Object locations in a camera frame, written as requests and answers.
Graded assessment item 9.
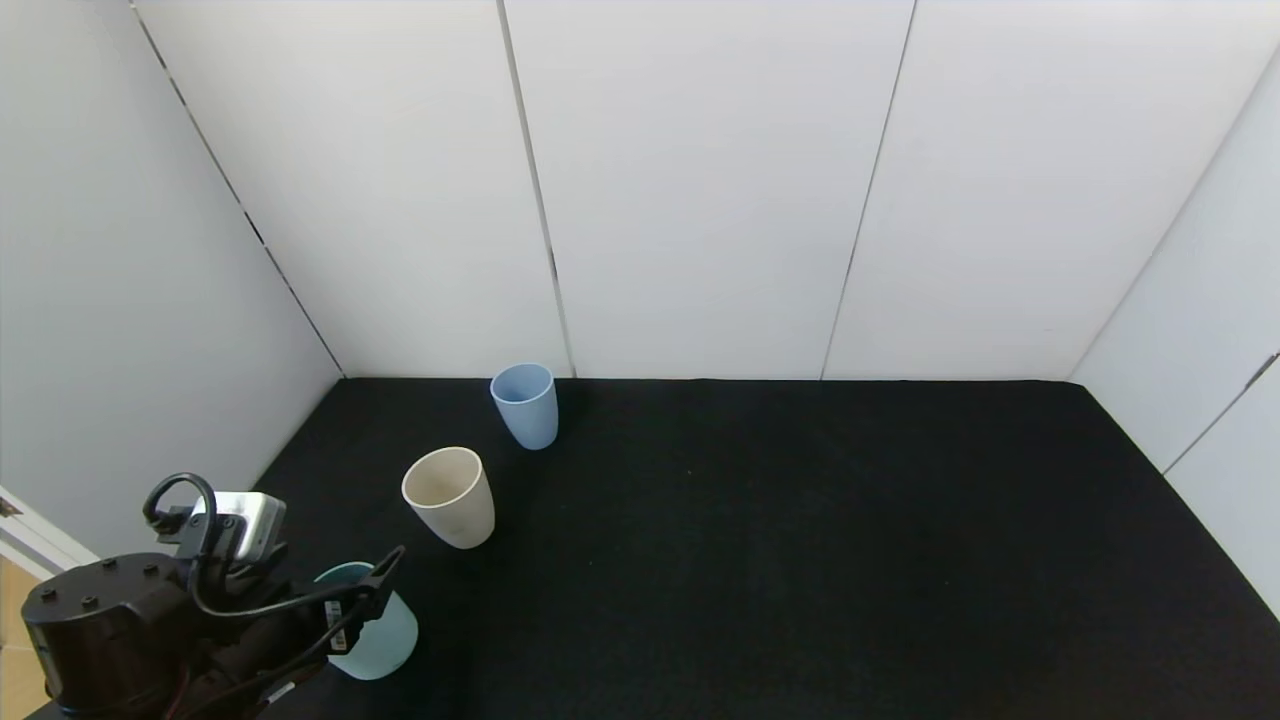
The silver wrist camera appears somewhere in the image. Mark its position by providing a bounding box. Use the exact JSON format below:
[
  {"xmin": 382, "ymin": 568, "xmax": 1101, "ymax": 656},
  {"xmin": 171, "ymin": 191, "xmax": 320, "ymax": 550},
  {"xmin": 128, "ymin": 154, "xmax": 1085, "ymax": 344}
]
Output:
[{"xmin": 188, "ymin": 491, "xmax": 289, "ymax": 563}]

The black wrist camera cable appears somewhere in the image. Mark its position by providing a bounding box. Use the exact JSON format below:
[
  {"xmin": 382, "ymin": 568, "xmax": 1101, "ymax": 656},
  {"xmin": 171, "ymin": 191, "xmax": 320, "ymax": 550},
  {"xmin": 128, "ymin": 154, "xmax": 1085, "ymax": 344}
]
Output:
[{"xmin": 141, "ymin": 472, "xmax": 386, "ymax": 621}]

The white partition base rail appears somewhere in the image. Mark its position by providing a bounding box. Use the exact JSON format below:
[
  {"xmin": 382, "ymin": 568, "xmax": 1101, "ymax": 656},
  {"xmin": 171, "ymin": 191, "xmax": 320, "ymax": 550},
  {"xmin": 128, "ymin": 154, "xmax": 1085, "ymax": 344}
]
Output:
[{"xmin": 0, "ymin": 485, "xmax": 101, "ymax": 579}]

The light blue plastic cup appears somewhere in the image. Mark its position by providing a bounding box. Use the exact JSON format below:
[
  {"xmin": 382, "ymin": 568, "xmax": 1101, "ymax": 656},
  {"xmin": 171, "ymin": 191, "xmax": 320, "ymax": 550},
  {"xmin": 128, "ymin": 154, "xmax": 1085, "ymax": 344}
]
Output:
[{"xmin": 490, "ymin": 362, "xmax": 559, "ymax": 451}]

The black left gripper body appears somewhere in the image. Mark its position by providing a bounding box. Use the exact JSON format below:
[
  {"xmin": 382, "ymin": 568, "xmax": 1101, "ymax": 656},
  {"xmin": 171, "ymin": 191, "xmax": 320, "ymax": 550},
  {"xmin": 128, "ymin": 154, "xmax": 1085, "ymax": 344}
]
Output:
[{"xmin": 254, "ymin": 583, "xmax": 371, "ymax": 678}]

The beige plastic cup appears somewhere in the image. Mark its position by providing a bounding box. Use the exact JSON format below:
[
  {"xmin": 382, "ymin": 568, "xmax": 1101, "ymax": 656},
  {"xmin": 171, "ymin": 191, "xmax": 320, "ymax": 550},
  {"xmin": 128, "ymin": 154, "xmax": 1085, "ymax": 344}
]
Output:
[{"xmin": 402, "ymin": 446, "xmax": 496, "ymax": 550}]

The teal plastic cup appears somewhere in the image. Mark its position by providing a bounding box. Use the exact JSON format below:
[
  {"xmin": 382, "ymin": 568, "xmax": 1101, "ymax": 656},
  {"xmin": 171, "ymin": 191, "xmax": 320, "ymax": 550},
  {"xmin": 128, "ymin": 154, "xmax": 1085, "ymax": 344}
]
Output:
[{"xmin": 312, "ymin": 561, "xmax": 420, "ymax": 682}]

